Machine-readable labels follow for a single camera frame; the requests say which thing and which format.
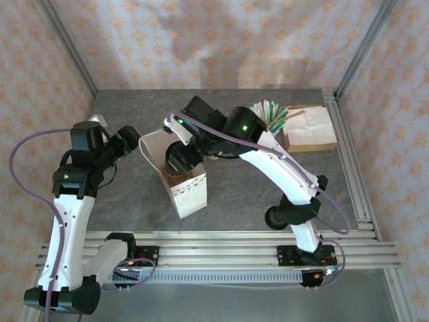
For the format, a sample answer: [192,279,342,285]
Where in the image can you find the white paper gift bag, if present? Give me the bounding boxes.
[138,129,208,220]

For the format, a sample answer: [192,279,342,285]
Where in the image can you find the wooden stirrer stick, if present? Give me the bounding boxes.
[267,111,306,127]

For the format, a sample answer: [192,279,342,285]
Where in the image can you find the stack of white napkins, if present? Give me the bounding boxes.
[284,106,338,144]

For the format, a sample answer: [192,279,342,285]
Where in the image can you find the cardboard napkin box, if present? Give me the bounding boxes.
[283,104,339,154]

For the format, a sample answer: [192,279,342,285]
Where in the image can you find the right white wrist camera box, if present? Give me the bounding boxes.
[163,113,192,145]

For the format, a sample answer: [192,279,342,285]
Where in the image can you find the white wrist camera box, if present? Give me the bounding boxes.
[163,113,192,145]
[88,114,110,144]

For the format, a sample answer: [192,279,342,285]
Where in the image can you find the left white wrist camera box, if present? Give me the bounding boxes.
[88,114,110,144]

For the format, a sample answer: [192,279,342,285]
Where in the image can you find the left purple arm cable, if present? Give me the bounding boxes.
[8,129,157,322]

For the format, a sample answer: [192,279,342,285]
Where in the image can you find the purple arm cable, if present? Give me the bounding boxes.
[8,129,157,322]
[169,113,352,291]

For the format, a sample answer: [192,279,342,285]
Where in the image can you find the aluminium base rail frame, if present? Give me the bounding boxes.
[35,231,402,269]

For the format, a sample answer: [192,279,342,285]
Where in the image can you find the left black mount plate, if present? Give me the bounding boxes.
[127,245,160,268]

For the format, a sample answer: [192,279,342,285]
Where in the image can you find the black mount plate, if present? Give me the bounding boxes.
[127,245,160,268]
[275,244,337,268]

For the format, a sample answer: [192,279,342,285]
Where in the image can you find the aluminium frame post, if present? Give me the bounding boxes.
[36,0,99,98]
[334,0,400,100]

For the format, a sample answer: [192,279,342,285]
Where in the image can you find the red orange base wires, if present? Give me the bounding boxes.
[115,253,150,271]
[313,256,346,281]

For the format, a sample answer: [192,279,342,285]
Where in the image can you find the aluminium side rail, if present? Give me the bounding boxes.
[322,90,383,241]

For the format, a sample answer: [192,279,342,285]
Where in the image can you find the slotted grey cable duct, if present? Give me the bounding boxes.
[100,270,304,284]

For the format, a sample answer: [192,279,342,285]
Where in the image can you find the right black mount plate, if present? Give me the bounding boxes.
[275,244,337,268]

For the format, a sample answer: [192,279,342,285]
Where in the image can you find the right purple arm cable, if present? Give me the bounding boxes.
[169,113,352,291]

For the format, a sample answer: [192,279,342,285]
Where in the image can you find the aluminium frame leg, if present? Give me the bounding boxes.
[18,268,51,322]
[383,268,420,322]

